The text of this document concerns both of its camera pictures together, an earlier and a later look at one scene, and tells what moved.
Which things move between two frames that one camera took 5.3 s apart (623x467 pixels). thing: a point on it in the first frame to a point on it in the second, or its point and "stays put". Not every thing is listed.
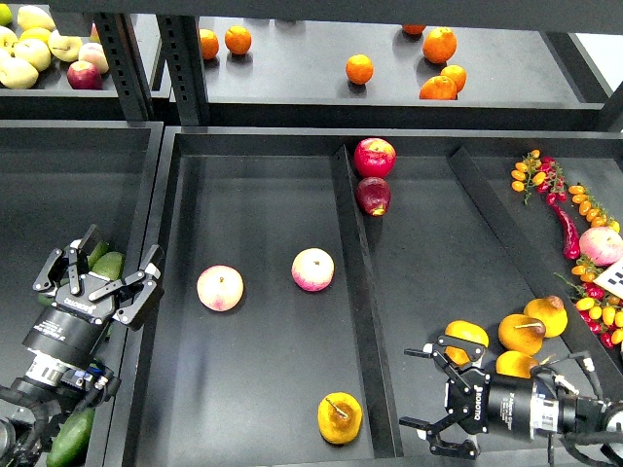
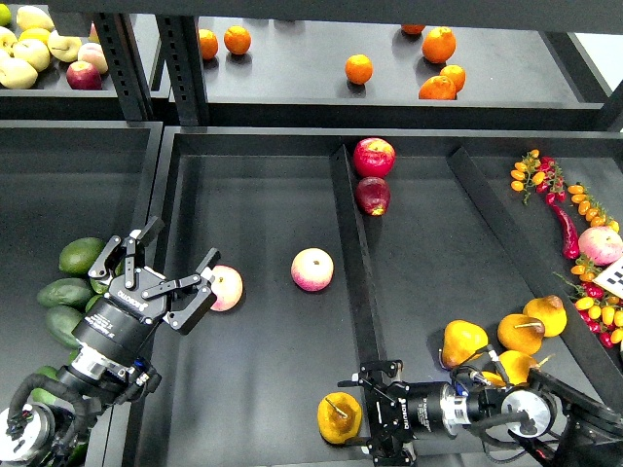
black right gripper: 503,404 to 398,413
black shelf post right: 184,56 stays put
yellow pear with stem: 520,333 stays put
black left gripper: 70,329 to 124,326
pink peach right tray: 602,245 stays put
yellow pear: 340,417 stays put
